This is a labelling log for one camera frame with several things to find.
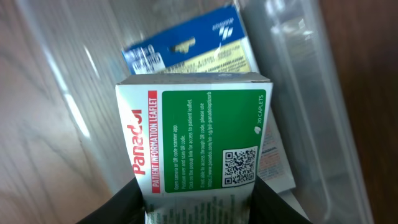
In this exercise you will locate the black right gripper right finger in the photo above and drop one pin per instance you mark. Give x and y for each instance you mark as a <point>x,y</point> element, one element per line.
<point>269,208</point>

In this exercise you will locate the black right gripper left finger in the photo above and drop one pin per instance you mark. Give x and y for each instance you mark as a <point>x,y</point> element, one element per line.
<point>125,207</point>

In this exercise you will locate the white green Panadol box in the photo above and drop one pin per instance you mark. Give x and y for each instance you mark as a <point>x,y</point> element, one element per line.
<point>194,141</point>

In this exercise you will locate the blue fever patch box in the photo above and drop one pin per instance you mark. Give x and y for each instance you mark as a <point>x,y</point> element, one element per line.
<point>214,42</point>

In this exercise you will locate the clear plastic container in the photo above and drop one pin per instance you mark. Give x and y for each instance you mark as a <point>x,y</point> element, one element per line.
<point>82,43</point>

